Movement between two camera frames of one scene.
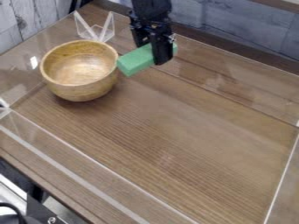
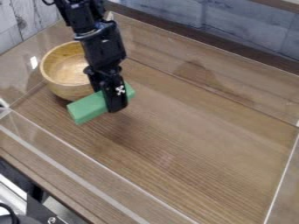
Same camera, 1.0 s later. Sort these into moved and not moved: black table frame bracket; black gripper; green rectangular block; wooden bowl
Moved: black gripper; green rectangular block
Not moved: black table frame bracket; wooden bowl
